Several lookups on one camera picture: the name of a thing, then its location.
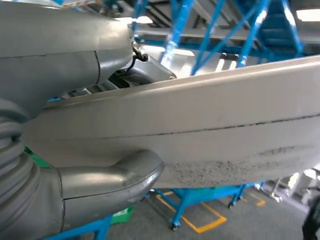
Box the ceiling light panel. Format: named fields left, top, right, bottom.
left=296, top=8, right=320, bottom=22

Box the blue metal shelf rack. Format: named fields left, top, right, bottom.
left=42, top=0, right=304, bottom=240

